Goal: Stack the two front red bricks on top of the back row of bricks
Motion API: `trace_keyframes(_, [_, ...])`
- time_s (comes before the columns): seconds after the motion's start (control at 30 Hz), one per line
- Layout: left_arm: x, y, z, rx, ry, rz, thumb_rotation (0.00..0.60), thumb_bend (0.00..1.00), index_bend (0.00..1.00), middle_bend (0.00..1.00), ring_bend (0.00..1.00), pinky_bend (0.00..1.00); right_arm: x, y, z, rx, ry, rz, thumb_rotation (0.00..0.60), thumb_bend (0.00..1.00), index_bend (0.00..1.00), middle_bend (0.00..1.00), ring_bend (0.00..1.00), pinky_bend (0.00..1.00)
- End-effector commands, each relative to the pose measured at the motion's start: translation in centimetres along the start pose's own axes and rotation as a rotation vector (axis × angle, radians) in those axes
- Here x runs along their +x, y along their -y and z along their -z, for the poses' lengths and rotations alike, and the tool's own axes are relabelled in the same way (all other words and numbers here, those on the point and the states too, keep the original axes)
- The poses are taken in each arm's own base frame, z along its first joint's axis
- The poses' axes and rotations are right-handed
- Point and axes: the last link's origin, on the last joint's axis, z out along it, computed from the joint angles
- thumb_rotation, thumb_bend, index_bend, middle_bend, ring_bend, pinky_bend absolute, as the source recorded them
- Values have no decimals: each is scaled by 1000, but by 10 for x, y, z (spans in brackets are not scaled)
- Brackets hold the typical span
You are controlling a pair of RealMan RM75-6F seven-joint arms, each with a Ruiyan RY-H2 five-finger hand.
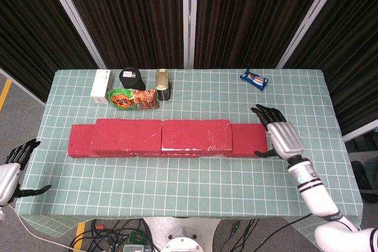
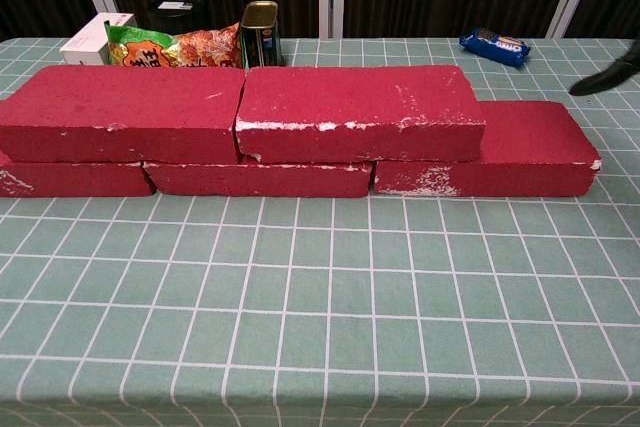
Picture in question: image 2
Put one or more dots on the green checkered tablecloth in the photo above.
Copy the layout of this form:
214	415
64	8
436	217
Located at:
200	297

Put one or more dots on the black cylindrical canister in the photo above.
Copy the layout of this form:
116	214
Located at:
175	14

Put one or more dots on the red foam brick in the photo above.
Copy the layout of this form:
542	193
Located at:
530	147
125	107
75	179
260	179
360	102

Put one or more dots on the white cardboard box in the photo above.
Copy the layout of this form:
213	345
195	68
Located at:
87	44

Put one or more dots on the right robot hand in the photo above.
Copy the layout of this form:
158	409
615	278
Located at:
605	77

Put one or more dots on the gold-lidded dark tin can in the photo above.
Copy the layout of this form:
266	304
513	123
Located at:
260	42

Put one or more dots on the blue cookie packet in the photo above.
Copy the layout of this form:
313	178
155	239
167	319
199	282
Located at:
495	47

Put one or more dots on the green orange snack bag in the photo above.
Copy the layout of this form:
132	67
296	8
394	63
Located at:
165	49

